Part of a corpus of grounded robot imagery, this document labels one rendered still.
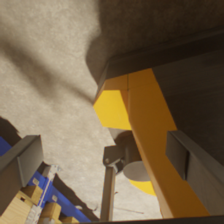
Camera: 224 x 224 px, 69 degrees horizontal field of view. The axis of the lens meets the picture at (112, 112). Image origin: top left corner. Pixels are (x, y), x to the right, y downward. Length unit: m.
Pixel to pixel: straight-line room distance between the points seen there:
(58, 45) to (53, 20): 0.12
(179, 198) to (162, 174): 0.05
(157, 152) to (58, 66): 0.79
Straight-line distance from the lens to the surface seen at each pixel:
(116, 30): 0.87
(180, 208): 0.29
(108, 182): 0.78
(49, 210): 1.70
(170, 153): 0.16
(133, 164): 0.74
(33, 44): 1.01
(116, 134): 0.82
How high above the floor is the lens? 0.85
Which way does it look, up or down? 51 degrees down
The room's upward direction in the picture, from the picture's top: 173 degrees counter-clockwise
